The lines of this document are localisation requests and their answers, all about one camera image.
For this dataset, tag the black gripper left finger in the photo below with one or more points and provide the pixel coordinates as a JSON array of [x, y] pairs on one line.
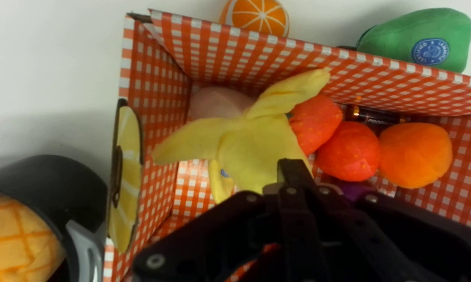
[[221, 235]]

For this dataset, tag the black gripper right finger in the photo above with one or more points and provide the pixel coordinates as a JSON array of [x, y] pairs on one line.
[[382, 239]]

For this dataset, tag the yellow banana plush toy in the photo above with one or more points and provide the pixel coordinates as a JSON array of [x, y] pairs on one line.
[[257, 145]]

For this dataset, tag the purple plum toy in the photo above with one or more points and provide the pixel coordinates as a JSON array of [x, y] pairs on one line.
[[354, 189]]

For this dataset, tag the orange ball plush toy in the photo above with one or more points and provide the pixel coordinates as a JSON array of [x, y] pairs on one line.
[[417, 153]]

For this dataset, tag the red orange ball toy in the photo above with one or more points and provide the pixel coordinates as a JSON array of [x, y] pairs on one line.
[[348, 150]]

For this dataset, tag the yellow fruit half slice toy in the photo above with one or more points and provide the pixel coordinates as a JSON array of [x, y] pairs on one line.
[[128, 172]]

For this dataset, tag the pink plush toy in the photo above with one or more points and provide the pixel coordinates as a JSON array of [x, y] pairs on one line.
[[214, 102]]

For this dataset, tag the red strawberry plush toy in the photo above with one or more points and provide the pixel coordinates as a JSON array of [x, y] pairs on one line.
[[317, 122]]

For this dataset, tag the orange checkered cardboard basket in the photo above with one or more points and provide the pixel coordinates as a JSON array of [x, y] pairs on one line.
[[309, 67]]

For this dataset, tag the green plush fruit toy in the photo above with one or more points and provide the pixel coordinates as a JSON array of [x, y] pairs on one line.
[[398, 40]]

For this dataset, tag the yellow pineapple plush toy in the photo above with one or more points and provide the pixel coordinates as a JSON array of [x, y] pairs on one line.
[[17, 244]]

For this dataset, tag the orange half plush toy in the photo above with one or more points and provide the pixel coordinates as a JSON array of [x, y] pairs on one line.
[[260, 17]]

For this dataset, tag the black saucepan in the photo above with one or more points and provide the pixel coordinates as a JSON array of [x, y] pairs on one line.
[[42, 177]]

